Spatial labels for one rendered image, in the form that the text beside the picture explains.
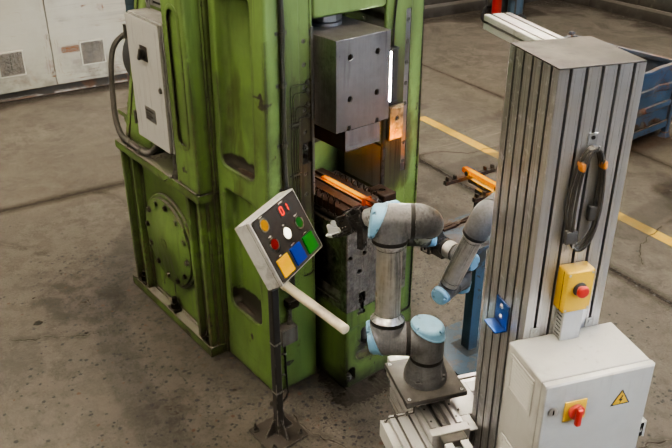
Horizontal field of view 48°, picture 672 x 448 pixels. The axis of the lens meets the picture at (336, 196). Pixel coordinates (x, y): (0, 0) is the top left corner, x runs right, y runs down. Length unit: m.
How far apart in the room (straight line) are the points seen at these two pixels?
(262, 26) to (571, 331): 1.63
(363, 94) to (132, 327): 2.01
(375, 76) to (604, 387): 1.66
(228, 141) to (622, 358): 2.03
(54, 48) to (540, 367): 6.79
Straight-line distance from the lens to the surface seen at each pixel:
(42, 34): 8.22
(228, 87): 3.47
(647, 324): 4.71
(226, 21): 3.39
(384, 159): 3.69
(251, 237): 2.91
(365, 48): 3.22
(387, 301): 2.54
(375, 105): 3.34
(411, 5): 3.55
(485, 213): 2.82
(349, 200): 3.50
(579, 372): 2.21
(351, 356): 3.82
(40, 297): 4.91
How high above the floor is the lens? 2.58
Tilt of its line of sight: 27 degrees down
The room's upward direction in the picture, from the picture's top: straight up
